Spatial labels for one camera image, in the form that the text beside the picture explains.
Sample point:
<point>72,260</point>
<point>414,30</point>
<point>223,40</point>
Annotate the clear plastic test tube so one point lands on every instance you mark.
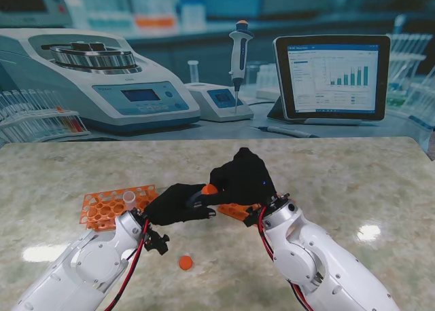
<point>129,199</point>
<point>195,199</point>

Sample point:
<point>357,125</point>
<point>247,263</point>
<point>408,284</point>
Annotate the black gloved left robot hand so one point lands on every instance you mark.
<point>170,207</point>

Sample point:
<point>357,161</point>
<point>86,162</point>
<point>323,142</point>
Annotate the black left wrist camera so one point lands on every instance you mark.
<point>158,242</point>

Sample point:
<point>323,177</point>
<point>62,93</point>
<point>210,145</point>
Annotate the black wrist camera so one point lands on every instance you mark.
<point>252,217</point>
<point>158,242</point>

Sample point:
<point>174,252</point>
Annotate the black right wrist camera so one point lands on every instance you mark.
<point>252,217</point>

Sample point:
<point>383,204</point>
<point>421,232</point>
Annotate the orange tube cap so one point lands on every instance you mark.
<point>186,262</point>
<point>209,189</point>

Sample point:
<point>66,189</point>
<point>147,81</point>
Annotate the orange test tube rack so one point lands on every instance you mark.
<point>102,212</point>
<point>234,210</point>

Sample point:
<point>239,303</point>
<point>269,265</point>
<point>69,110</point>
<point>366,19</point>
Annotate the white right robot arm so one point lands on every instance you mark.
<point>316,260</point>

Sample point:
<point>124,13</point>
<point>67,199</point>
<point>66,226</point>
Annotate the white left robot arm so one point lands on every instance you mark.
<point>74,270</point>

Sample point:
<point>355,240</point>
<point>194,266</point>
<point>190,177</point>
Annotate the printed laboratory backdrop banner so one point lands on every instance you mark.
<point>217,53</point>

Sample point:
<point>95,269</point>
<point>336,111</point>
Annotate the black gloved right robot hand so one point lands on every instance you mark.
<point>248,178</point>

